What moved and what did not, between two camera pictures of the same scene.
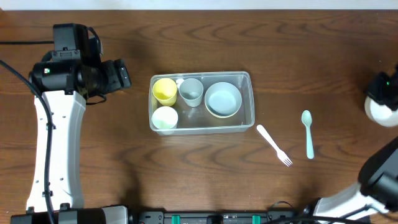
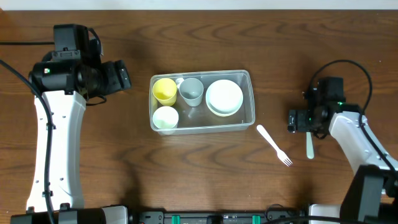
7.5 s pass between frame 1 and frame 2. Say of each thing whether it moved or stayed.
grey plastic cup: stayed
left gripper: stayed
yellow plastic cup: stayed
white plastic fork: stayed
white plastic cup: stayed
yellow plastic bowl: moved
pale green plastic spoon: stayed
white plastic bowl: moved
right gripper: moved
